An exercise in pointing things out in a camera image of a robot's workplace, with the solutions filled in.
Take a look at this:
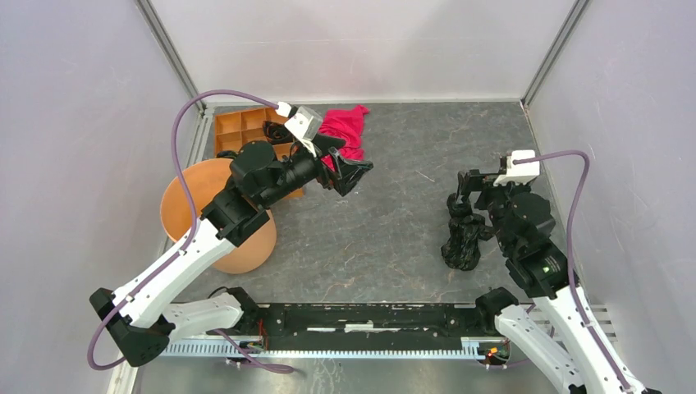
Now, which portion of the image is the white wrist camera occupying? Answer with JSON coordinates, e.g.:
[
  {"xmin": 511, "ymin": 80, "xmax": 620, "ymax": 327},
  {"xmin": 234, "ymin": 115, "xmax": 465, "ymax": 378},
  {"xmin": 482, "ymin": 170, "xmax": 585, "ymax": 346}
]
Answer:
[
  {"xmin": 493, "ymin": 149, "xmax": 541, "ymax": 186},
  {"xmin": 276, "ymin": 102, "xmax": 323, "ymax": 158}
]

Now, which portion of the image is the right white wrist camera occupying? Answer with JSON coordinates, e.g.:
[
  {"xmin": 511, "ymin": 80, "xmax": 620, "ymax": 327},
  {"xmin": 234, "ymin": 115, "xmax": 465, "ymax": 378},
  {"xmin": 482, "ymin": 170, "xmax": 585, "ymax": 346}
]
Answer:
[{"xmin": 493, "ymin": 149, "xmax": 541, "ymax": 186}]

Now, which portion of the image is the rolled black bag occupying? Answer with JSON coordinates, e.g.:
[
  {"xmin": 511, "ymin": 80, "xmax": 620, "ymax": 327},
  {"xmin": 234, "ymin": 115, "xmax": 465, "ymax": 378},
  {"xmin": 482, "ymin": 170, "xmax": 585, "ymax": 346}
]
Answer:
[
  {"xmin": 216, "ymin": 150, "xmax": 238, "ymax": 160},
  {"xmin": 262, "ymin": 121, "xmax": 294, "ymax": 145}
]

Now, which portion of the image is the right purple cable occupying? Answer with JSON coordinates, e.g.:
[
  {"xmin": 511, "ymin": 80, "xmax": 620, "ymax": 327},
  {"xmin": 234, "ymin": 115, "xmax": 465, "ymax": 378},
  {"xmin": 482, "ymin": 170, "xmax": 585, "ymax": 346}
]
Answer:
[{"xmin": 513, "ymin": 150, "xmax": 634, "ymax": 392}]

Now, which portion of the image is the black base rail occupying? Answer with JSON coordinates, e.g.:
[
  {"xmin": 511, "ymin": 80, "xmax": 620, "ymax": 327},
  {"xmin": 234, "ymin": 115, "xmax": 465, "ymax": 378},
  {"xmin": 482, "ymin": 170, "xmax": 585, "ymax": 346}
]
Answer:
[{"xmin": 224, "ymin": 303, "xmax": 502, "ymax": 351}]

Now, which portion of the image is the rolled black bag top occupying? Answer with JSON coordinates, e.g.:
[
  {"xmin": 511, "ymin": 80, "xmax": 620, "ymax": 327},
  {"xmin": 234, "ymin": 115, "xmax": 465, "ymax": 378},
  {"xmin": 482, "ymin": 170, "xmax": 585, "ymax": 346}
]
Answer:
[{"xmin": 262, "ymin": 121, "xmax": 294, "ymax": 145}]

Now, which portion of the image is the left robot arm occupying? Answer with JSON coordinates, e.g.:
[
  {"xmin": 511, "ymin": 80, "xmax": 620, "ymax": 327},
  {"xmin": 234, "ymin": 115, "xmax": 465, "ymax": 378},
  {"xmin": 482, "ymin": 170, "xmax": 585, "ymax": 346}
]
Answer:
[{"xmin": 87, "ymin": 135, "xmax": 373, "ymax": 370}]

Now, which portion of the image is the red cloth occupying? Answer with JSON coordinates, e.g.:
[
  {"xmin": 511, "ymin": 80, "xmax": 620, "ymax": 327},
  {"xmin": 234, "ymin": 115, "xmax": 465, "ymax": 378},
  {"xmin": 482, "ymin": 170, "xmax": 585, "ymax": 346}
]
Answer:
[{"xmin": 319, "ymin": 105, "xmax": 370, "ymax": 160}]

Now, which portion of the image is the rolled black bag left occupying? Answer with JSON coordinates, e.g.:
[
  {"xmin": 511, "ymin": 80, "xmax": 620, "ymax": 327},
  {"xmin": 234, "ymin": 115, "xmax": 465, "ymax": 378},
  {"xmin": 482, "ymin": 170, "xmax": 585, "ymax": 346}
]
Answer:
[{"xmin": 216, "ymin": 150, "xmax": 238, "ymax": 160}]

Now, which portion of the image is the orange trash bin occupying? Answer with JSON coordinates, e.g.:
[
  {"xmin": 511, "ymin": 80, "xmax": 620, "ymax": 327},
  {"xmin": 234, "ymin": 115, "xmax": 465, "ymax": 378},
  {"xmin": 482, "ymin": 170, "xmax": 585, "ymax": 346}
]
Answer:
[{"xmin": 159, "ymin": 158, "xmax": 277, "ymax": 275}]

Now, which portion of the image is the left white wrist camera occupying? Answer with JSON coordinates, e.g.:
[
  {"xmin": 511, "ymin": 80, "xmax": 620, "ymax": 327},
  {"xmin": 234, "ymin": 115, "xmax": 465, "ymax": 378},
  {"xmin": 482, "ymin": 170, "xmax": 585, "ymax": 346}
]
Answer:
[{"xmin": 276, "ymin": 102, "xmax": 323, "ymax": 158}]

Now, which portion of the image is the orange compartment tray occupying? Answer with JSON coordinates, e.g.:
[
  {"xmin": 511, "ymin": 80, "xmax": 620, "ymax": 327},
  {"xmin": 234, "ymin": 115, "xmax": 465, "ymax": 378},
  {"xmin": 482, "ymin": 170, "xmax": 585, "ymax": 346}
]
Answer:
[{"xmin": 213, "ymin": 106, "xmax": 305, "ymax": 200}]

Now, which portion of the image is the black trash bag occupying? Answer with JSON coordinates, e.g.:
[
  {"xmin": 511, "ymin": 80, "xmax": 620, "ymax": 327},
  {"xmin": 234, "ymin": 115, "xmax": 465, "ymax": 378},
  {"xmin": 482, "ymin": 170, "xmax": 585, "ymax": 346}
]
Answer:
[{"xmin": 441, "ymin": 193, "xmax": 493, "ymax": 271}]

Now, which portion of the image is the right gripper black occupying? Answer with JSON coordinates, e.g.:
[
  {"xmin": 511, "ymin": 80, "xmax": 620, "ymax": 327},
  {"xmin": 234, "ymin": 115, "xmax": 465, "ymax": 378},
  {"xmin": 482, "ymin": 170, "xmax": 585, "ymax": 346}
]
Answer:
[{"xmin": 455, "ymin": 167, "xmax": 531, "ymax": 251}]

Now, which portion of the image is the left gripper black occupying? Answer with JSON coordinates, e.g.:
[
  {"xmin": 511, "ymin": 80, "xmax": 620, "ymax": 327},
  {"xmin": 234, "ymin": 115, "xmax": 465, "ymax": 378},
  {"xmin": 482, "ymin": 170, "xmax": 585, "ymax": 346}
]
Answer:
[{"xmin": 260, "ymin": 132, "xmax": 373, "ymax": 208}]

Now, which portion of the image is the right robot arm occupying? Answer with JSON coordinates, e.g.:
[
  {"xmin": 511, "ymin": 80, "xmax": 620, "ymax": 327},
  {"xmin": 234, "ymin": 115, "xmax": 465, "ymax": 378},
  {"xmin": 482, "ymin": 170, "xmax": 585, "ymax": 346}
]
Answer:
[{"xmin": 447, "ymin": 170, "xmax": 652, "ymax": 393}]

